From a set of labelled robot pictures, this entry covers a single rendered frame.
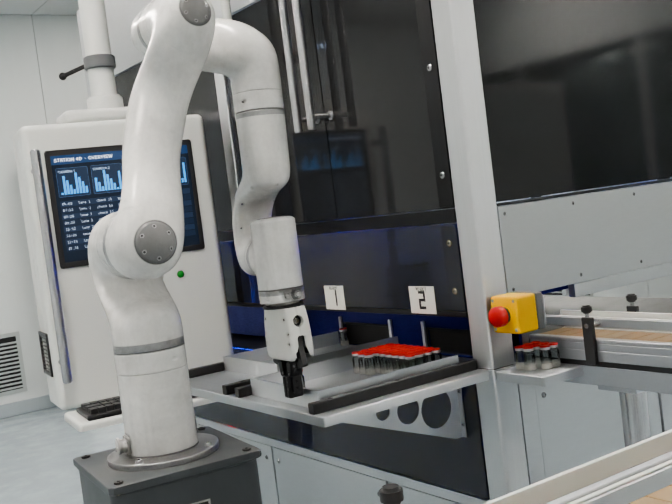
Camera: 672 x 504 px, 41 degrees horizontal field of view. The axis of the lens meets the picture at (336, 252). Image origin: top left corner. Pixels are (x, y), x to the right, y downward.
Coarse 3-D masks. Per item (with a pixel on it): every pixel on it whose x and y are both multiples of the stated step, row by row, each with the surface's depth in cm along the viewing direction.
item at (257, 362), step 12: (324, 336) 237; (336, 336) 239; (396, 336) 218; (264, 348) 227; (324, 348) 234; (336, 348) 232; (348, 348) 210; (360, 348) 212; (228, 360) 218; (240, 360) 213; (252, 360) 209; (264, 360) 227; (312, 360) 204; (324, 360) 206; (240, 372) 214; (252, 372) 209; (264, 372) 204
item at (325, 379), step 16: (304, 368) 193; (320, 368) 195; (336, 368) 198; (352, 368) 200; (416, 368) 177; (432, 368) 180; (256, 384) 184; (272, 384) 179; (320, 384) 188; (336, 384) 186; (352, 384) 169; (368, 384) 171; (288, 400) 174; (304, 400) 169
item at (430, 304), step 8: (416, 288) 197; (424, 288) 194; (432, 288) 192; (416, 296) 197; (432, 296) 192; (416, 304) 197; (424, 304) 195; (432, 304) 193; (416, 312) 198; (424, 312) 195; (432, 312) 193
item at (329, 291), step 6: (324, 288) 227; (330, 288) 225; (336, 288) 222; (342, 288) 220; (330, 294) 225; (342, 294) 221; (330, 300) 225; (342, 300) 221; (330, 306) 226; (336, 306) 223; (342, 306) 221
